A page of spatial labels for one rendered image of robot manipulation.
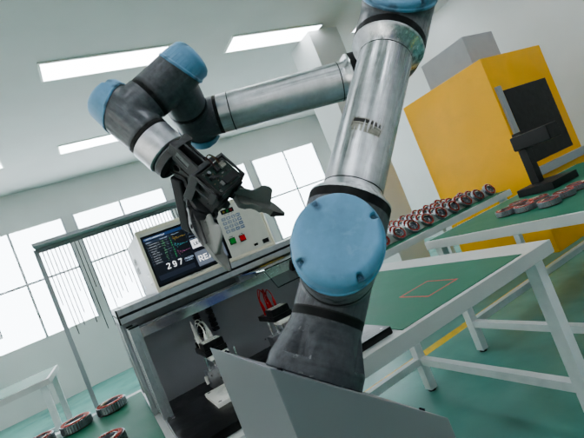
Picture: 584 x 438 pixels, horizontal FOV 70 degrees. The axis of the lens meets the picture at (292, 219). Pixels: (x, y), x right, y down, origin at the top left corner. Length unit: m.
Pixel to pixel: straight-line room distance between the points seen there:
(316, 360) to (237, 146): 8.08
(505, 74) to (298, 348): 4.29
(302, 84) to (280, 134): 8.24
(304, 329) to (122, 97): 0.45
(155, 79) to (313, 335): 0.46
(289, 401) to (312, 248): 0.18
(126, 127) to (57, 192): 7.21
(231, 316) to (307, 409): 1.06
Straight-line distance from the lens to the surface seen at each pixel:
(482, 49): 5.10
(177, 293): 1.37
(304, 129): 9.37
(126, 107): 0.72
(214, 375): 1.43
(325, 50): 5.55
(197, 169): 0.64
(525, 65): 5.04
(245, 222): 1.48
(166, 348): 1.52
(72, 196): 7.87
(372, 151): 0.58
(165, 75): 0.73
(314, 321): 0.63
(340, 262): 0.50
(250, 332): 1.59
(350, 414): 0.57
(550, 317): 1.87
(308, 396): 0.54
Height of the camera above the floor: 1.15
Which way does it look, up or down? 1 degrees up
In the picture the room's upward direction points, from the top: 22 degrees counter-clockwise
